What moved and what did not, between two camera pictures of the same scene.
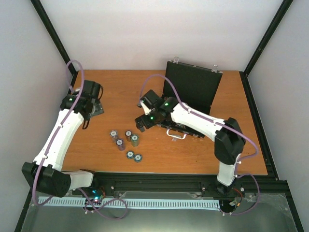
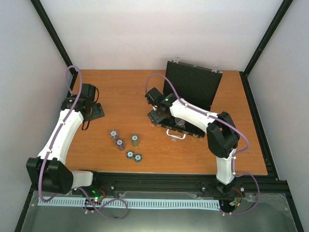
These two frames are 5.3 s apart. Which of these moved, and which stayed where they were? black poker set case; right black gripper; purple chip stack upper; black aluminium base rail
Moved: right black gripper
Stayed: purple chip stack upper; black poker set case; black aluminium base rail
